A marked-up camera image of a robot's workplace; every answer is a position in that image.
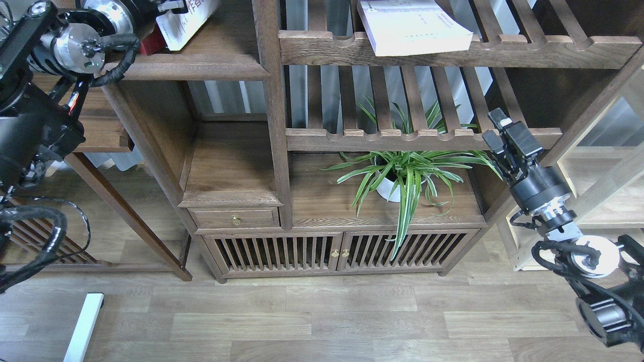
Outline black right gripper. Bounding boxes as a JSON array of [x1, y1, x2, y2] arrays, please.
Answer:
[[482, 108, 576, 227]]

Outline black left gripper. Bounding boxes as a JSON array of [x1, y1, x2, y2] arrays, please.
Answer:
[[80, 1, 187, 39]]

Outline red cover book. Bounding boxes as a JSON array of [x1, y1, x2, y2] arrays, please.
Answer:
[[139, 34, 166, 55]]

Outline white book Chinese title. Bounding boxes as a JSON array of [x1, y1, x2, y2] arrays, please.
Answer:
[[156, 1, 221, 51]]

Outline pale purple white book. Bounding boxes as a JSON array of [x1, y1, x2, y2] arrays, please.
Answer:
[[357, 1, 473, 57]]

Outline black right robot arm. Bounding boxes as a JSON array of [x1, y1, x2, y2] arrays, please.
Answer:
[[483, 108, 643, 348]]

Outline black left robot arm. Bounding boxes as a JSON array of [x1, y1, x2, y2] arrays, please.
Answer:
[[1, 1, 188, 293]]

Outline green spider plant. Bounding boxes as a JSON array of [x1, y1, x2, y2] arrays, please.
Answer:
[[322, 97, 507, 262]]

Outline white plant pot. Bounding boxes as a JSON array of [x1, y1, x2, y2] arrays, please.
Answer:
[[376, 166, 401, 203]]

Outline dark wooden bookshelf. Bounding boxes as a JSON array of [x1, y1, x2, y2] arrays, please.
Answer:
[[53, 0, 644, 285]]

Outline white metal bar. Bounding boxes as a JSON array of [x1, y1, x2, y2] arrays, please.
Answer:
[[63, 293, 105, 361]]

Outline light wooden shelf frame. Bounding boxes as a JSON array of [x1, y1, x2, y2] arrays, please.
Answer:
[[496, 65, 644, 272]]

